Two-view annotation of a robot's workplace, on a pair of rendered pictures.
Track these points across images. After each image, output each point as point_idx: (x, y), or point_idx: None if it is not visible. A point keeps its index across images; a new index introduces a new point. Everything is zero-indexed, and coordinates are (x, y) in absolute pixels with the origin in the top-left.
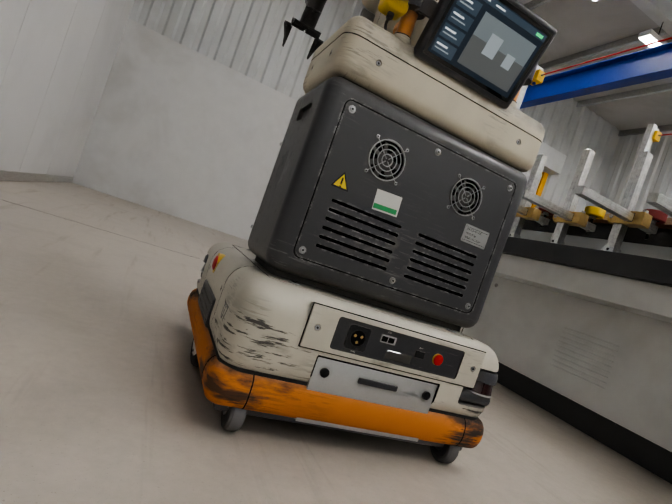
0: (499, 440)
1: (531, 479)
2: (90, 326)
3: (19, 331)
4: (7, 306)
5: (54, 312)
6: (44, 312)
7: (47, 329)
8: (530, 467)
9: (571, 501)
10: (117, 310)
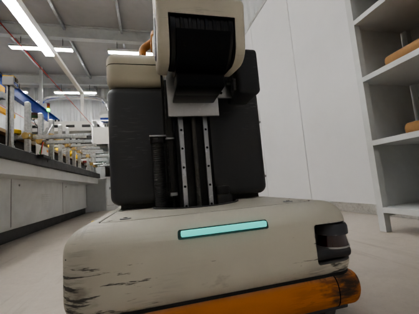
0: (2, 313)
1: (58, 283)
2: (366, 276)
3: (363, 260)
4: (411, 268)
5: (400, 276)
6: (399, 273)
7: (364, 265)
8: (32, 293)
9: (51, 279)
10: (416, 304)
